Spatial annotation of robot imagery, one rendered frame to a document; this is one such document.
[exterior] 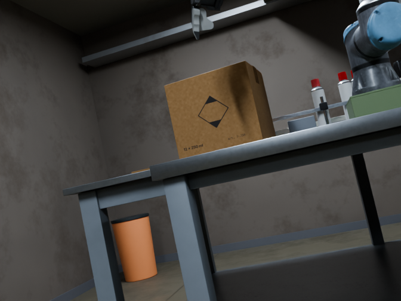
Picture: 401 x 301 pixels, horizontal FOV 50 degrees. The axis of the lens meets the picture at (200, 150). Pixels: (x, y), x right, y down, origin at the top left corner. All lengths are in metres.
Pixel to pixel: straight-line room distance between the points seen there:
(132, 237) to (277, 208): 1.54
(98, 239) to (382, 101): 0.93
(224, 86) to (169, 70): 3.58
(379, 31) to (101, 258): 1.03
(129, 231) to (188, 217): 3.13
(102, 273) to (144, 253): 2.89
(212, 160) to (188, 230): 0.19
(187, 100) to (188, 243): 0.56
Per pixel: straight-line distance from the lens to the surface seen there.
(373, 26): 1.33
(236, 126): 1.43
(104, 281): 1.40
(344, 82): 1.87
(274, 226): 4.70
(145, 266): 4.29
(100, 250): 1.38
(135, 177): 1.29
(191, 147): 1.47
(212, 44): 4.93
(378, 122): 1.04
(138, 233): 4.24
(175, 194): 1.11
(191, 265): 1.13
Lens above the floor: 0.75
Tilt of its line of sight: 5 degrees up
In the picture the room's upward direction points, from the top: 12 degrees counter-clockwise
